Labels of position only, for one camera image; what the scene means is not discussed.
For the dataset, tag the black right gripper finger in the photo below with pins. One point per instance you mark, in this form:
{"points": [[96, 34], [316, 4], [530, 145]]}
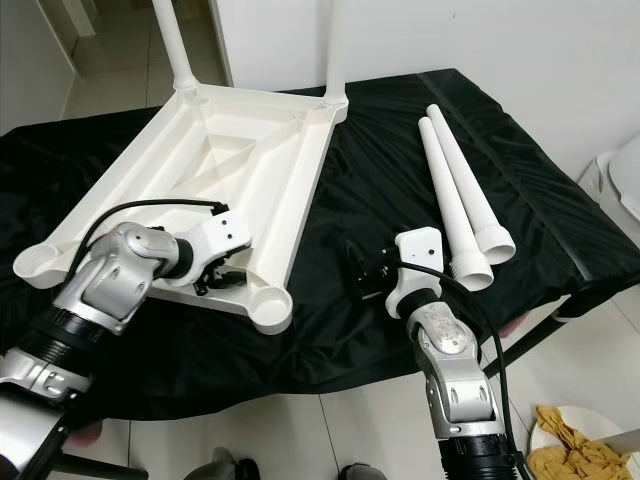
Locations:
{"points": [[358, 265]]}

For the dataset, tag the white plastic table top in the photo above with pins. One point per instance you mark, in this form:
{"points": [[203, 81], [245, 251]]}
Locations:
{"points": [[230, 150]]}

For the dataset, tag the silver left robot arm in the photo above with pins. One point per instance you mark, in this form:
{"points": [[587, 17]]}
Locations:
{"points": [[120, 265]]}

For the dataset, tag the black tablecloth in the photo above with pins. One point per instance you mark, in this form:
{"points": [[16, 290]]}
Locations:
{"points": [[380, 180]]}

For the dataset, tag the pink stool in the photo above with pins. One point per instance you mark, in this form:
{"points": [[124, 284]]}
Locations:
{"points": [[522, 326], [88, 430]]}

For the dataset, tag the grey left robot foot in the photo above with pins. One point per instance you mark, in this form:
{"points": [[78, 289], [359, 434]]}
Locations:
{"points": [[235, 466]]}

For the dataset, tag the grey robot foot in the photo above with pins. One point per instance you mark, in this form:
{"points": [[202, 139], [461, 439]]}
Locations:
{"points": [[235, 466], [365, 472]]}

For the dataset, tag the grey right robot foot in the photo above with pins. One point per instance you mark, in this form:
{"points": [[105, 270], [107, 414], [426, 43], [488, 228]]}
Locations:
{"points": [[365, 472]]}

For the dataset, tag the white round appliance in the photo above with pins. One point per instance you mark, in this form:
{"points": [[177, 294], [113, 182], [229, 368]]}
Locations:
{"points": [[615, 175]]}

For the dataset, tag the yellow cloth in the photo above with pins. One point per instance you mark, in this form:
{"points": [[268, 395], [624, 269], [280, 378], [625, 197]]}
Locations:
{"points": [[575, 450]]}

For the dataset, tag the white round basin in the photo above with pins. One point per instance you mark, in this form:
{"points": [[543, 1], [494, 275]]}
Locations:
{"points": [[622, 425]]}

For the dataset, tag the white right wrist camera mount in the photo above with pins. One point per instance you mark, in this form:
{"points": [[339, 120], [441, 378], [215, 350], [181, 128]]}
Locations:
{"points": [[418, 250]]}

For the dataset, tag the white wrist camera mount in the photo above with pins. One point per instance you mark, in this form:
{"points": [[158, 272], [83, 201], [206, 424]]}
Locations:
{"points": [[418, 250], [220, 235]]}

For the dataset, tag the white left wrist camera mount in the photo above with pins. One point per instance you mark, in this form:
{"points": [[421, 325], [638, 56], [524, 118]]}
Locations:
{"points": [[220, 235]]}

